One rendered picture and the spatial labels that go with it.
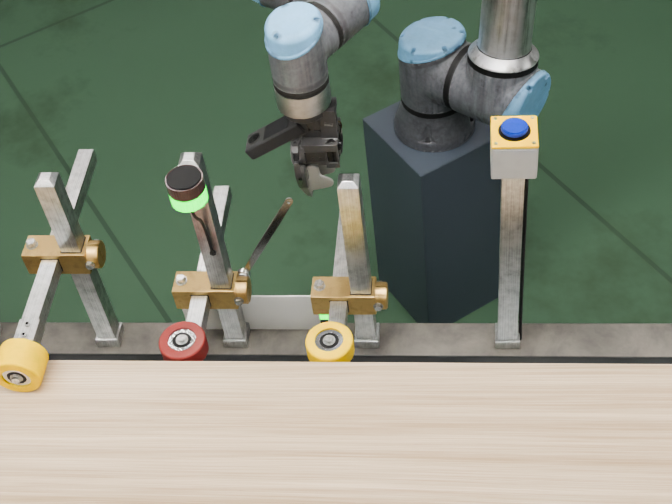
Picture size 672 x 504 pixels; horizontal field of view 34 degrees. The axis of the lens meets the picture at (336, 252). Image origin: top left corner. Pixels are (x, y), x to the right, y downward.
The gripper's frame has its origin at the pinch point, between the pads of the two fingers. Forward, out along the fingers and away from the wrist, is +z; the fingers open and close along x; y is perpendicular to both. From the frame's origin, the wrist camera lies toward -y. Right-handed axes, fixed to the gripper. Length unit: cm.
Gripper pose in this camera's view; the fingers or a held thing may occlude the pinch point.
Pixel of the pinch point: (306, 189)
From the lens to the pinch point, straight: 194.3
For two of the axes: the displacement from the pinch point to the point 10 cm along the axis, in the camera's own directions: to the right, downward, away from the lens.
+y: 9.9, -0.1, -1.2
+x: 0.8, -7.5, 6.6
